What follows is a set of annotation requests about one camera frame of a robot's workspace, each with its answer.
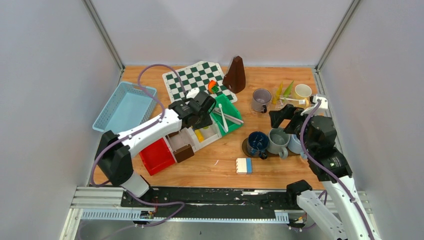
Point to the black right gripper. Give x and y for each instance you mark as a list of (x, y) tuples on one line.
[(276, 116)]

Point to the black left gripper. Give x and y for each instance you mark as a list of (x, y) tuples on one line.
[(207, 122)]

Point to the grey mug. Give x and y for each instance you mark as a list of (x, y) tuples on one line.
[(278, 142)]

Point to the purple mug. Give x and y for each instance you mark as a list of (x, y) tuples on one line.
[(262, 95)]

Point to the yellow toothpaste tube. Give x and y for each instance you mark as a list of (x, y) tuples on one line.
[(199, 135), (277, 93)]

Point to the white toothbrush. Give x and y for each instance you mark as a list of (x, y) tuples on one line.
[(225, 125), (302, 103)]

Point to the dark blue mug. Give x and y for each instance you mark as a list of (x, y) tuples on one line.
[(257, 144)]

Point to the light blue mug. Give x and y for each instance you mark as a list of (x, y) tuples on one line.
[(295, 147)]

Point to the cream mug yellow handle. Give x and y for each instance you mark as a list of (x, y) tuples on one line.
[(302, 92)]

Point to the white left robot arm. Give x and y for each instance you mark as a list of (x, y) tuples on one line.
[(116, 150)]

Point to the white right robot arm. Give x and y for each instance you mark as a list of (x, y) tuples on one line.
[(317, 135)]

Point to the grey toothbrush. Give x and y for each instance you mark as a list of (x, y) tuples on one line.
[(228, 117)]

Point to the dark wooden oval tray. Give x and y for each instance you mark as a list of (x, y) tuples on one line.
[(246, 152)]

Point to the white bin with toothpastes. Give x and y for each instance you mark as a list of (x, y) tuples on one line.
[(210, 135)]

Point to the white plastic bin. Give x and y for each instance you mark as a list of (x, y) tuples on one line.
[(178, 139)]

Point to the green toy block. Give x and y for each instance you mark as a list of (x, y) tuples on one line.
[(215, 89)]

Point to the green plastic bin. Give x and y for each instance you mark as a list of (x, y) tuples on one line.
[(228, 108)]

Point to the orange toy block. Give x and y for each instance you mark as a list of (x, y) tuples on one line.
[(211, 84)]

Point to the brown wooden block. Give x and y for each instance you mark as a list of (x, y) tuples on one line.
[(183, 153)]

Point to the brown wooden metronome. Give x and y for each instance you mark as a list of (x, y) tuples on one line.
[(235, 77)]

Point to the red plastic bin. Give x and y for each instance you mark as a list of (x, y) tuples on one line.
[(157, 156)]

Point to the white blue toy brick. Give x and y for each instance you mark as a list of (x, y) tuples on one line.
[(244, 166)]

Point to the light blue perforated basket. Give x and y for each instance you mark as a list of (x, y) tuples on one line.
[(128, 107)]

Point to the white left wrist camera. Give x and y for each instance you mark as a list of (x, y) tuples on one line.
[(192, 93)]

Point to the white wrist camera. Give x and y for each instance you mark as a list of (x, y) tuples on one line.
[(318, 105), (192, 93)]

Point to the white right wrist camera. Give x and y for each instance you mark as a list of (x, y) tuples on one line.
[(318, 105)]

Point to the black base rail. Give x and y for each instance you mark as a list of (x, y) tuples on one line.
[(215, 203)]

